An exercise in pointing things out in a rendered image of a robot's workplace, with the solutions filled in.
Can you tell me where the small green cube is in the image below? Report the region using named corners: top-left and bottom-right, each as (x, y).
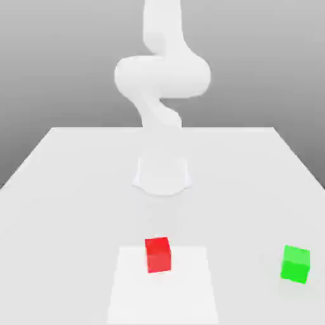
top-left (279, 244), bottom-right (311, 285)

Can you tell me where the small red cube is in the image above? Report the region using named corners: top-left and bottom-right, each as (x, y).
top-left (144, 236), bottom-right (172, 274)

